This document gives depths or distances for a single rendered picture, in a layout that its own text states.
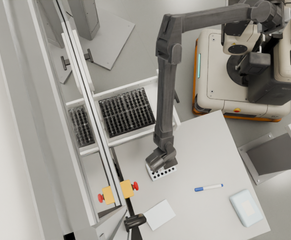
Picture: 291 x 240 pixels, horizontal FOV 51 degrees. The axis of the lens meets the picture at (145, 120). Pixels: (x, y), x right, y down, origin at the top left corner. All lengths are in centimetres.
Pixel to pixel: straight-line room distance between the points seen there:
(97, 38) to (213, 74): 97
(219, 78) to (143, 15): 91
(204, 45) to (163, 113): 123
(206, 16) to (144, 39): 150
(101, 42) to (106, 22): 18
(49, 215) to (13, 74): 12
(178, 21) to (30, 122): 82
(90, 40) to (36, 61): 226
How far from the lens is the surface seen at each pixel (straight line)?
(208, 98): 213
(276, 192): 246
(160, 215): 146
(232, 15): 119
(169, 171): 148
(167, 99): 111
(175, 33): 103
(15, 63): 28
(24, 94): 27
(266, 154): 215
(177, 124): 136
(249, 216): 152
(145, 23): 265
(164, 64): 105
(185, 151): 151
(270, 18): 133
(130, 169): 148
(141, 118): 141
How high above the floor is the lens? 223
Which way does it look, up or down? 75 degrees down
